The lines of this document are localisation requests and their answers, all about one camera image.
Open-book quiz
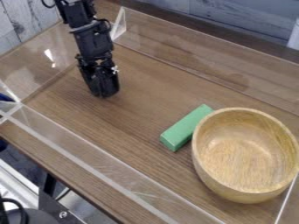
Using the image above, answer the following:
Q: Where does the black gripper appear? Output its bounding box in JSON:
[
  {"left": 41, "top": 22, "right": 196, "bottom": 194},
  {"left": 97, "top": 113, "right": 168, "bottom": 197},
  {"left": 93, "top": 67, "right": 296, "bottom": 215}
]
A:
[{"left": 69, "top": 20, "right": 118, "bottom": 98}]

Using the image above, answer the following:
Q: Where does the green rectangular block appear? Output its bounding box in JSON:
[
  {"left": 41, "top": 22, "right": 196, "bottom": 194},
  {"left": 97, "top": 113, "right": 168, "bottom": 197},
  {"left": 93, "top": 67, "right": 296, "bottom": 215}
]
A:
[{"left": 160, "top": 104, "right": 213, "bottom": 152}]

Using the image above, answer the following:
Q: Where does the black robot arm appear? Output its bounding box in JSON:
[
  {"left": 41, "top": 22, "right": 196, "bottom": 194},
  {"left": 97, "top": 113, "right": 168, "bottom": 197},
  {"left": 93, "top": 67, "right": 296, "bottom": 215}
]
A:
[{"left": 41, "top": 0, "right": 119, "bottom": 98}]

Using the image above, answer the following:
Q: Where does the brown wooden bowl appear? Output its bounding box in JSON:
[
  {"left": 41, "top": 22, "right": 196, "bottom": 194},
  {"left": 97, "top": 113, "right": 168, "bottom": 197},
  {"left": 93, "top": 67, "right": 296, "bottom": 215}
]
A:
[{"left": 190, "top": 108, "right": 299, "bottom": 204}]

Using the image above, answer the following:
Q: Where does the blue object at left edge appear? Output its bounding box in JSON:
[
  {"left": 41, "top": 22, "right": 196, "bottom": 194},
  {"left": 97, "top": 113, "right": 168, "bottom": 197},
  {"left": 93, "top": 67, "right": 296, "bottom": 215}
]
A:
[{"left": 0, "top": 93, "right": 14, "bottom": 102}]

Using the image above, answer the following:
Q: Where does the black table leg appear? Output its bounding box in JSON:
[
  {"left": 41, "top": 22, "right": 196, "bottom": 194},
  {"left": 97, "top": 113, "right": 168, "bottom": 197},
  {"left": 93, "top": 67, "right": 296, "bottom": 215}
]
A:
[{"left": 42, "top": 174, "right": 57, "bottom": 197}]

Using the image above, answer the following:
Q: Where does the clear acrylic corner bracket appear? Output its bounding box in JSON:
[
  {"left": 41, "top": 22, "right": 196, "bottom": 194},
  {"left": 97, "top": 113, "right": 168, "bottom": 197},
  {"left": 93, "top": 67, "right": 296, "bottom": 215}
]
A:
[{"left": 110, "top": 7, "right": 126, "bottom": 40}]

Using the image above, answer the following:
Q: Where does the clear acrylic front wall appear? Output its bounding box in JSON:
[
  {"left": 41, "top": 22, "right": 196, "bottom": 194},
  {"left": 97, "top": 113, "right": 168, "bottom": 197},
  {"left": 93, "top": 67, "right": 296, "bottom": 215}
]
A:
[{"left": 0, "top": 82, "right": 224, "bottom": 224}]

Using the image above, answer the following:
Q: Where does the black metal mount plate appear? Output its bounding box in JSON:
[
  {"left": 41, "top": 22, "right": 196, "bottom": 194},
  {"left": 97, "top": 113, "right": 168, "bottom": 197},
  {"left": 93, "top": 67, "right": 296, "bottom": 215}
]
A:
[{"left": 38, "top": 191, "right": 86, "bottom": 224}]

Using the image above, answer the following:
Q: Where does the black cable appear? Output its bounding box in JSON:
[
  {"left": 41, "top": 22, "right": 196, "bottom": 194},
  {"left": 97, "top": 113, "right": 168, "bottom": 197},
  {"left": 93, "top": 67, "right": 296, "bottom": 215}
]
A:
[{"left": 0, "top": 197, "right": 30, "bottom": 224}]

